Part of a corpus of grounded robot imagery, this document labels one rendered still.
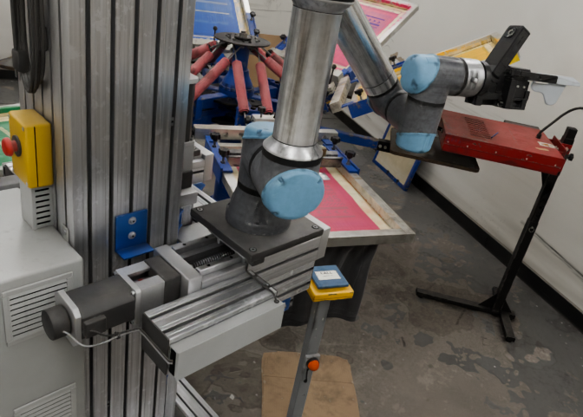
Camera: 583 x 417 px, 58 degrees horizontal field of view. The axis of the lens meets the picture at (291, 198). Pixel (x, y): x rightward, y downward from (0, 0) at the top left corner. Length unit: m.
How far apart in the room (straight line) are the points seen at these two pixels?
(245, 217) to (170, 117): 0.26
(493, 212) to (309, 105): 3.30
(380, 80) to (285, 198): 0.34
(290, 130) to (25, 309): 0.59
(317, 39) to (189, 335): 0.58
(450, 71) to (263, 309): 0.59
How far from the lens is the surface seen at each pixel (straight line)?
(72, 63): 1.00
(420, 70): 1.04
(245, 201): 1.15
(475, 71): 1.11
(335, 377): 2.66
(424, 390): 2.80
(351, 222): 1.95
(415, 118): 1.08
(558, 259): 3.78
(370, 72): 1.13
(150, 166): 1.16
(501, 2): 4.29
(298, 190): 0.98
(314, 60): 0.92
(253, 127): 1.10
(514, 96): 1.18
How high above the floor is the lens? 1.86
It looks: 27 degrees down
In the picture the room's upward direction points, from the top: 10 degrees clockwise
